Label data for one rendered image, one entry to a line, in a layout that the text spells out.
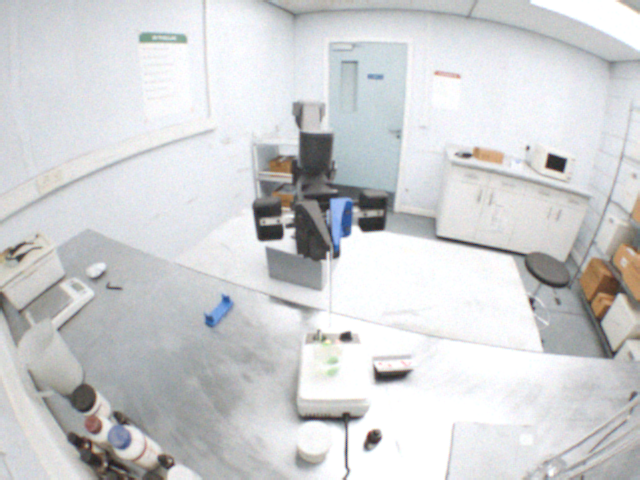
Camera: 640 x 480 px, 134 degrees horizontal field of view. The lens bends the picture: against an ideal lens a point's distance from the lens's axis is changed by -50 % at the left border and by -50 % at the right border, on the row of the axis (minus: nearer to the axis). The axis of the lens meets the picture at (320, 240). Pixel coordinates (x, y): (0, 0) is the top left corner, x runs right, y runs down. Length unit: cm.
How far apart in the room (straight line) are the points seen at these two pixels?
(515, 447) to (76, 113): 200
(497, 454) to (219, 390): 57
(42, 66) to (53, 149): 43
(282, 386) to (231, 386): 11
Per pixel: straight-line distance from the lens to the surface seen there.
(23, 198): 152
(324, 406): 50
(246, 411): 58
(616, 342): 259
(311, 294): 76
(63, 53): 169
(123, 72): 181
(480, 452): 59
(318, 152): 42
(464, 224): 293
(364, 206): 39
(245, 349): 65
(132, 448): 53
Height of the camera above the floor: 142
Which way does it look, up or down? 31 degrees down
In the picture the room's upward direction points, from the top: straight up
